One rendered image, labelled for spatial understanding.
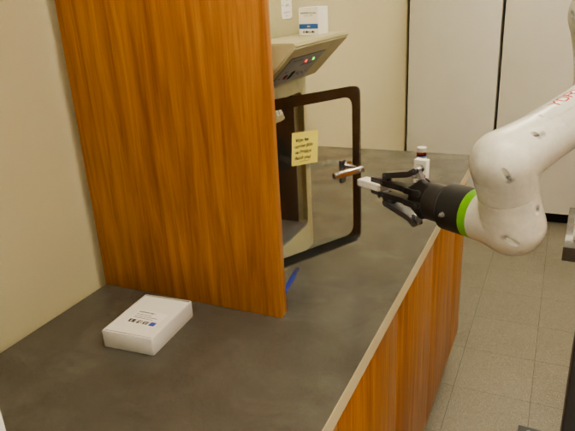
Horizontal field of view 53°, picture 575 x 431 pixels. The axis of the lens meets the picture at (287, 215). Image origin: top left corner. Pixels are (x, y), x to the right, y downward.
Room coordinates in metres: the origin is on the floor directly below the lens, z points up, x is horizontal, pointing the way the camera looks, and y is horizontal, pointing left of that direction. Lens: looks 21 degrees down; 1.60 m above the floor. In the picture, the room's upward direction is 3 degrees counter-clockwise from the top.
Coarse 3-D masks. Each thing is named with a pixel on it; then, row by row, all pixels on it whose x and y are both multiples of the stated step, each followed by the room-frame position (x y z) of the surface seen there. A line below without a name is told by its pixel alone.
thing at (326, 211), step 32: (320, 96) 1.32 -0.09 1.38; (352, 96) 1.38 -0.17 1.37; (288, 128) 1.27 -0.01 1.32; (320, 128) 1.32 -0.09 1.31; (352, 128) 1.38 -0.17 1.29; (288, 160) 1.27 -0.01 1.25; (320, 160) 1.32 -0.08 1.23; (352, 160) 1.38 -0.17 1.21; (288, 192) 1.26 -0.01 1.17; (320, 192) 1.32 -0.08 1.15; (352, 192) 1.38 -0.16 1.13; (288, 224) 1.26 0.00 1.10; (320, 224) 1.32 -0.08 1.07; (352, 224) 1.38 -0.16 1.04; (288, 256) 1.26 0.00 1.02
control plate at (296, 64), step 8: (304, 56) 1.27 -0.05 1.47; (312, 56) 1.33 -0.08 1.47; (288, 64) 1.22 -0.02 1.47; (296, 64) 1.27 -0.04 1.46; (304, 64) 1.32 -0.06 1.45; (312, 64) 1.39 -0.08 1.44; (288, 72) 1.27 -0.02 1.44; (304, 72) 1.38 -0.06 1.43; (280, 80) 1.27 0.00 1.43; (288, 80) 1.33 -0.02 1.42
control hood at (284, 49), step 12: (288, 36) 1.38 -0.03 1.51; (300, 36) 1.36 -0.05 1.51; (312, 36) 1.34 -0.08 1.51; (324, 36) 1.32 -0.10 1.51; (336, 36) 1.38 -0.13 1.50; (276, 48) 1.18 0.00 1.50; (288, 48) 1.17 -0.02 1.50; (300, 48) 1.20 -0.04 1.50; (312, 48) 1.28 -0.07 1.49; (324, 48) 1.36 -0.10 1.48; (336, 48) 1.46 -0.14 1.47; (276, 60) 1.18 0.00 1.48; (288, 60) 1.20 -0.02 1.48; (324, 60) 1.46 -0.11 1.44; (276, 72) 1.19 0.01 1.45; (312, 72) 1.46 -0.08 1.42
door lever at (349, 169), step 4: (344, 164) 1.36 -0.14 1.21; (348, 164) 1.36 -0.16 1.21; (352, 164) 1.36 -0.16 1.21; (344, 168) 1.36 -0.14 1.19; (348, 168) 1.32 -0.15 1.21; (352, 168) 1.32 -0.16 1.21; (356, 168) 1.32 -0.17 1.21; (360, 168) 1.33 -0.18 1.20; (364, 168) 1.33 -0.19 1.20; (336, 172) 1.30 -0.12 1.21; (340, 172) 1.29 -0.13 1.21; (344, 172) 1.30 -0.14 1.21; (348, 172) 1.31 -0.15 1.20; (352, 172) 1.31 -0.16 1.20; (356, 172) 1.32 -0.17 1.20; (360, 172) 1.33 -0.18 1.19; (332, 176) 1.29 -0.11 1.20; (336, 176) 1.28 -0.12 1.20; (340, 176) 1.29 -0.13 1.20; (344, 176) 1.30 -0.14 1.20
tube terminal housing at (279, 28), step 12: (276, 0) 1.37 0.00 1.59; (300, 0) 1.49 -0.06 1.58; (276, 12) 1.37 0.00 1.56; (276, 24) 1.37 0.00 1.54; (288, 24) 1.42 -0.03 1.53; (276, 36) 1.36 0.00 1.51; (288, 84) 1.41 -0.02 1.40; (300, 84) 1.47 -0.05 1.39; (276, 96) 1.35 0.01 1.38; (288, 96) 1.41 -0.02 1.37
